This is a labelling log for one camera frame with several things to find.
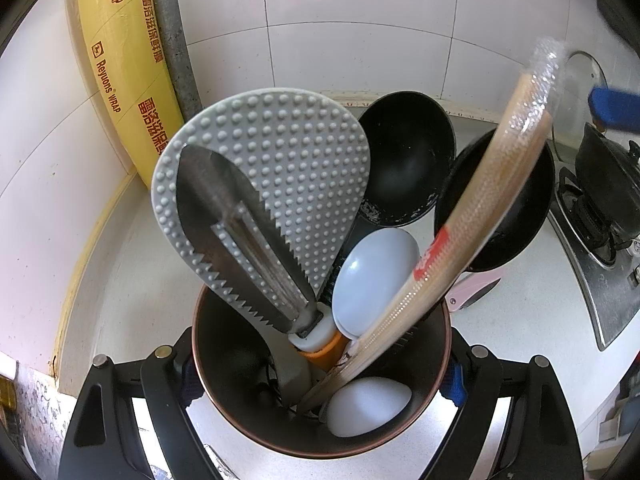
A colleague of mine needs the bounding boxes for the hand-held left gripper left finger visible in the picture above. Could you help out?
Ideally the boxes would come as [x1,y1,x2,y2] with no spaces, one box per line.
[59,344,207,480]

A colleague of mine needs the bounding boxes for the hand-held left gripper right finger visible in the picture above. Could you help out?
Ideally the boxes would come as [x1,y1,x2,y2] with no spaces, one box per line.
[440,330,583,480]

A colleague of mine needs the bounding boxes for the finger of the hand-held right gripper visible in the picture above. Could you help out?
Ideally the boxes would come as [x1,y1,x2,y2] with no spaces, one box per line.
[587,87,640,134]

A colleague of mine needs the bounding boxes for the red metal cup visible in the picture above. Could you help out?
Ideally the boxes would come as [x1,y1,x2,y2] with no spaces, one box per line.
[191,280,452,459]

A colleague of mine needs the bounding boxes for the large white printed spoon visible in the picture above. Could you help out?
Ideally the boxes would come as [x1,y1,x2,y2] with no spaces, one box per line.
[327,377,413,437]
[332,230,421,338]

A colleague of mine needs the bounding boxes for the pink peeler handle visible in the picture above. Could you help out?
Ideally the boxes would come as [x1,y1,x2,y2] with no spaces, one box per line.
[445,270,503,313]

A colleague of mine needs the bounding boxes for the black ladle spoon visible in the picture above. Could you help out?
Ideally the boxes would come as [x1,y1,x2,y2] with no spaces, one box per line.
[320,91,457,306]
[434,127,556,273]

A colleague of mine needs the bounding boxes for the orange-handled peeler knife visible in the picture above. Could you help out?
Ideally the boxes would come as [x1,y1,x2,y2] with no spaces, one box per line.
[175,142,347,371]

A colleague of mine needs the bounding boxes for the wooden chopsticks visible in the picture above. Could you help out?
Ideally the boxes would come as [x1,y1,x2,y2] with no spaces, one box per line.
[297,35,568,411]

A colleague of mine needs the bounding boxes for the white rice paddle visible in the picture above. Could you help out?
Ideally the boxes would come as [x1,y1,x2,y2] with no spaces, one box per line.
[152,87,373,401]

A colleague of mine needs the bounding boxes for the glass pot lid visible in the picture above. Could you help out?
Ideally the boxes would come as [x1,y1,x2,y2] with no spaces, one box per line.
[552,50,608,146]

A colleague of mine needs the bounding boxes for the black wok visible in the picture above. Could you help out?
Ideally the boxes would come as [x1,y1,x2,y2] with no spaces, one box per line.
[575,122,640,221]

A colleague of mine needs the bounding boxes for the small white box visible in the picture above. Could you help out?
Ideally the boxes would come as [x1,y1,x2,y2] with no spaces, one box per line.
[600,417,626,441]

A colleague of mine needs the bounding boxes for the steel gas stove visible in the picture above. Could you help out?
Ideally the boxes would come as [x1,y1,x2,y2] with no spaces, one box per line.
[547,140,640,352]

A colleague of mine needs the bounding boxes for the yellow cling wrap roll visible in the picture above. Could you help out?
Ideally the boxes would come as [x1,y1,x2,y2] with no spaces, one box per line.
[75,0,187,191]

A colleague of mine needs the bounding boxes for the grey pipe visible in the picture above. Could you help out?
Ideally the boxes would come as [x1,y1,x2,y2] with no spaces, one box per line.
[150,0,203,116]

